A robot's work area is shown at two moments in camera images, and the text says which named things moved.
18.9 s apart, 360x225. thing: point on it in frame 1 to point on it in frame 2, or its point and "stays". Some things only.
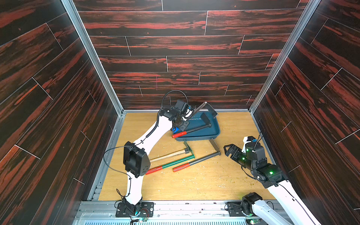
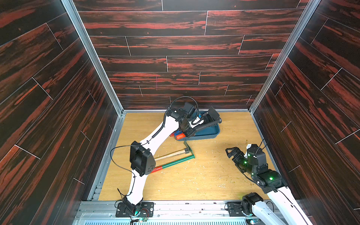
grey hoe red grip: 213,143 to 180,136
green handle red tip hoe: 177,161 stays
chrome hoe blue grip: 212,109 to 177,132
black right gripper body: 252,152 stays
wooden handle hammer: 186,151 stays
